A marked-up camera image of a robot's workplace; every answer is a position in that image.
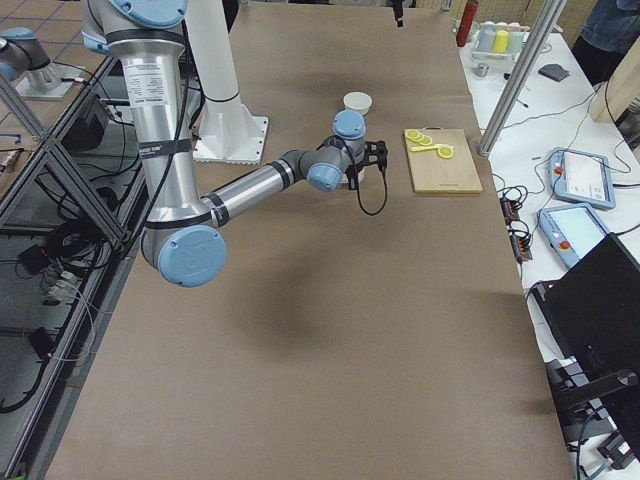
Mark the white bowl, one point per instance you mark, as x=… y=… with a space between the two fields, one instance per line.
x=358 y=101

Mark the bamboo cutting board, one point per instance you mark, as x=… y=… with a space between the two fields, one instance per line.
x=431 y=174

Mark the lower teach pendant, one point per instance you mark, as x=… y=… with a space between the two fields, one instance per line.
x=572 y=230

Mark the upper teach pendant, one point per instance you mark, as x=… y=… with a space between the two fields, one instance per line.
x=578 y=176

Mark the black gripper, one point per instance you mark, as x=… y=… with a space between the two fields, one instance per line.
x=356 y=175
x=398 y=9

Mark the teach pendant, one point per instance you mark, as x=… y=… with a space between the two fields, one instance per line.
x=578 y=176
x=572 y=230

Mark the red bottle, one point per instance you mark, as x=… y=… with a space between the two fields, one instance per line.
x=466 y=22

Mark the lemon slice single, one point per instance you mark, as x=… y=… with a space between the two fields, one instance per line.
x=445 y=151

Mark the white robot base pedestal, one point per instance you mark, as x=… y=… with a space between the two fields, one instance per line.
x=227 y=131

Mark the yellow cup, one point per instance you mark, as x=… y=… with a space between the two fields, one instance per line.
x=501 y=41

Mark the small metal cylinder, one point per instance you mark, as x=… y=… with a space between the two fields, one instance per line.
x=481 y=70

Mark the aluminium frame post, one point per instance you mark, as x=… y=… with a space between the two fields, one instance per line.
x=538 y=35

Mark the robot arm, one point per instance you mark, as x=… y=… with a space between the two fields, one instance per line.
x=190 y=200
x=22 y=53

